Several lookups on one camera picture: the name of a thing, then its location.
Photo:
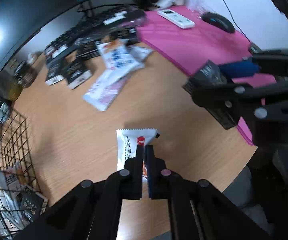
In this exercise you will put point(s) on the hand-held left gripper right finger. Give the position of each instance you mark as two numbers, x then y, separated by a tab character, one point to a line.
150	160

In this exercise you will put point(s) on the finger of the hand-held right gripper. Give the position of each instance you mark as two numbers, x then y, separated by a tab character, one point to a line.
224	97
239	68

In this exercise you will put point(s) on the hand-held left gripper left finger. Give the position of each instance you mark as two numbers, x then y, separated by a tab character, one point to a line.
135	170

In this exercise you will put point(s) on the black facial tissue packet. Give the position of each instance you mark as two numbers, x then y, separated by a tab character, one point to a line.
207	73

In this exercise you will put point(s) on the pink desk mat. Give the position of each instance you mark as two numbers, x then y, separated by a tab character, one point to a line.
196	42

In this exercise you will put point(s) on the black computer mouse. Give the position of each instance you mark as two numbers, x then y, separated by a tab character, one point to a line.
217	21

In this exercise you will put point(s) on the person's grey trousers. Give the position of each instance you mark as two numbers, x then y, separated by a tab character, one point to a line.
241	187

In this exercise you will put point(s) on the white remote control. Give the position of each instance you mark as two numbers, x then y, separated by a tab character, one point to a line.
176	18

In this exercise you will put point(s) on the clear plastic wrapper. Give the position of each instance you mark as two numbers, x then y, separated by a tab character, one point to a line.
136	17

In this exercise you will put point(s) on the black keyboard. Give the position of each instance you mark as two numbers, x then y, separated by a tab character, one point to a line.
96	27

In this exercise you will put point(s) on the blue white ceramic cup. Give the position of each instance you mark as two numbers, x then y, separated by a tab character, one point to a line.
4	112

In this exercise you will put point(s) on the clear glass cup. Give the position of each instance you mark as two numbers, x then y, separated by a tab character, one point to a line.
13	92

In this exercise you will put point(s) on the dark lidded sauce jar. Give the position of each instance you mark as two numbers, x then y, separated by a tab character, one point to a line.
25	75

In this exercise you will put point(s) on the small white ornament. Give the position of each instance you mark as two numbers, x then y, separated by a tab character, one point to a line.
32	58

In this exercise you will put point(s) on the black curved monitor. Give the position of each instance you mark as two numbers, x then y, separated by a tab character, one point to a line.
34	17

